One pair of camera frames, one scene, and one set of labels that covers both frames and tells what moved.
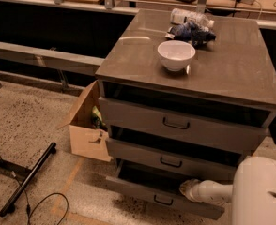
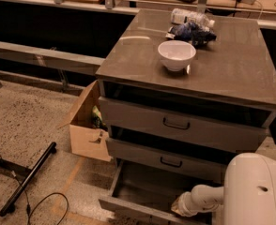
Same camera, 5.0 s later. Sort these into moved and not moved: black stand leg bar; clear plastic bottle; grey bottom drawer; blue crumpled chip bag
Moved: grey bottom drawer
Not moved: black stand leg bar; blue crumpled chip bag; clear plastic bottle
